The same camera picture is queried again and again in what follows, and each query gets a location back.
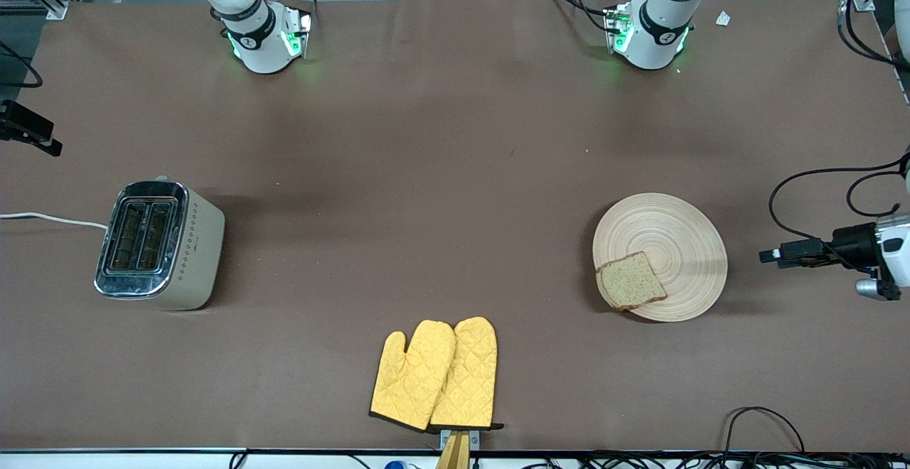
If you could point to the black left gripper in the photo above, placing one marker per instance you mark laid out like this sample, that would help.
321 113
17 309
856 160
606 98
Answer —
850 243

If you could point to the round wooden plate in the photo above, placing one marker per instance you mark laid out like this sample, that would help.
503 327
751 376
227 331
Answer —
675 241

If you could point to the brown bread slice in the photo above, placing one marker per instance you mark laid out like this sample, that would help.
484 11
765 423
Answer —
633 283

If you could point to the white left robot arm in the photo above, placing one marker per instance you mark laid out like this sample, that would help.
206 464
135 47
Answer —
657 35

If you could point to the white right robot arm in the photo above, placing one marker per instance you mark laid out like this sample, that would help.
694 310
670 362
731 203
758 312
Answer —
259 35

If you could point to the beige chrome two-slot toaster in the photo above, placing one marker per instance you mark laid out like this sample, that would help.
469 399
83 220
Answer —
192 256

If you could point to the small white paper scrap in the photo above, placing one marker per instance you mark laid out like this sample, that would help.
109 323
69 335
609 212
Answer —
723 18

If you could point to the yellow quilted oven mitt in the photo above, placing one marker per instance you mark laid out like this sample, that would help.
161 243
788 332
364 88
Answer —
473 369
412 376

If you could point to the brown table cover cloth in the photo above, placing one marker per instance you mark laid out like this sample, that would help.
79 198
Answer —
455 135

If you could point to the blue cap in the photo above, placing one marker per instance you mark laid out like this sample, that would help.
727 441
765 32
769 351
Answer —
396 465

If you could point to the small metal bracket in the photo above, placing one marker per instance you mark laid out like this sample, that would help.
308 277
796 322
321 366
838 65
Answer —
475 439

